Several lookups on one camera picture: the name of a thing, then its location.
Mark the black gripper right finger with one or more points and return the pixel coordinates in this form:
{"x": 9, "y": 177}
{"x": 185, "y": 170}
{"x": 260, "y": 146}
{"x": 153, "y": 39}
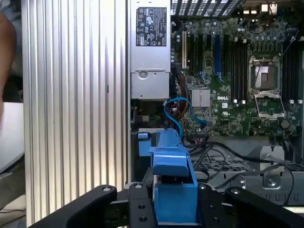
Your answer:
{"x": 211, "y": 209}

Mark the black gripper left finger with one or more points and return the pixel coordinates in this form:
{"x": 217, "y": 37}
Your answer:
{"x": 140, "y": 209}

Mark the hard disk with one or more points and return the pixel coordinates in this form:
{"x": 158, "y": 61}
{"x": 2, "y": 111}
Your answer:
{"x": 175, "y": 204}

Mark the disk bay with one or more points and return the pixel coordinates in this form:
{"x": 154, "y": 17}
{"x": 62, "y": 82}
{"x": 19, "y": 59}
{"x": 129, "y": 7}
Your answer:
{"x": 142, "y": 168}

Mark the black RAM slot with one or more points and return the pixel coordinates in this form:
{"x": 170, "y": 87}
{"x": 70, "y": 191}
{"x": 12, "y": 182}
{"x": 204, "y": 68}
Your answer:
{"x": 232, "y": 71}
{"x": 245, "y": 71}
{"x": 236, "y": 71}
{"x": 300, "y": 76}
{"x": 294, "y": 76}
{"x": 241, "y": 71}
{"x": 284, "y": 76}
{"x": 289, "y": 76}

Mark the blue expansion slot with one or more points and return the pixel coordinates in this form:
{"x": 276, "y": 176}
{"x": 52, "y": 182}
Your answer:
{"x": 218, "y": 54}

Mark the long black expansion slot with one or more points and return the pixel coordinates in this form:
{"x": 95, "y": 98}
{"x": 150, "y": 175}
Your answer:
{"x": 200, "y": 53}
{"x": 192, "y": 53}
{"x": 226, "y": 54}

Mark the white expansion slot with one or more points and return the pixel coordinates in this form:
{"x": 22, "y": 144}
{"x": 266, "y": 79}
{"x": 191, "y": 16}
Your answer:
{"x": 184, "y": 50}

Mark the short black expansion slot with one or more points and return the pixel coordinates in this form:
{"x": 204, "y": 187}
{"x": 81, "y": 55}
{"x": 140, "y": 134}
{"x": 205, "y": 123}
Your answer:
{"x": 208, "y": 42}

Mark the silver metal drive cage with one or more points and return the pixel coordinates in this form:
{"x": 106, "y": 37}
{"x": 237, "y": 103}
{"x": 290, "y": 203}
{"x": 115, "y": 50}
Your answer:
{"x": 273, "y": 183}

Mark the green motherboard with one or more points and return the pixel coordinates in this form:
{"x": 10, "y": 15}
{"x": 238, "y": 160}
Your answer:
{"x": 225, "y": 114}

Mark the silver finned chipset heatsink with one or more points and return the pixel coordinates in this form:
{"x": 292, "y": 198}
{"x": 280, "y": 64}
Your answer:
{"x": 201, "y": 97}

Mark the round coin battery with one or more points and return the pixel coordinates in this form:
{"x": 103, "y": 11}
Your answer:
{"x": 284, "y": 123}

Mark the silver power supply unit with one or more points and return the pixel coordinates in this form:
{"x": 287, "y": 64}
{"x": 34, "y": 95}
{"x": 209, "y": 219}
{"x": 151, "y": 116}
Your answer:
{"x": 149, "y": 78}

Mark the black and silver PC case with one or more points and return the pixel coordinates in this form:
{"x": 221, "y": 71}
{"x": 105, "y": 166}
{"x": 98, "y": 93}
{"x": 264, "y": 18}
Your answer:
{"x": 128, "y": 71}

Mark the CPU socket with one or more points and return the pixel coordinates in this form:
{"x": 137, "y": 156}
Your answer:
{"x": 266, "y": 76}

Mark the white flat board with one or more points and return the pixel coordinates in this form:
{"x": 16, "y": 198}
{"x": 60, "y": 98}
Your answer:
{"x": 10, "y": 133}

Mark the black power supply label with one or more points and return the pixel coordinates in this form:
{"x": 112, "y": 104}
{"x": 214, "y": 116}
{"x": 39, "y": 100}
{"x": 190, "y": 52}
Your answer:
{"x": 151, "y": 26}

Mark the blue plastic bay bracket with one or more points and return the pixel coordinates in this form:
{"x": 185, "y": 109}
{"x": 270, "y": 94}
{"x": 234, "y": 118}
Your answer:
{"x": 143, "y": 145}

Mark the metal socket cover frame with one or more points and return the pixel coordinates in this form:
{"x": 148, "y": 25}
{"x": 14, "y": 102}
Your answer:
{"x": 267, "y": 95}

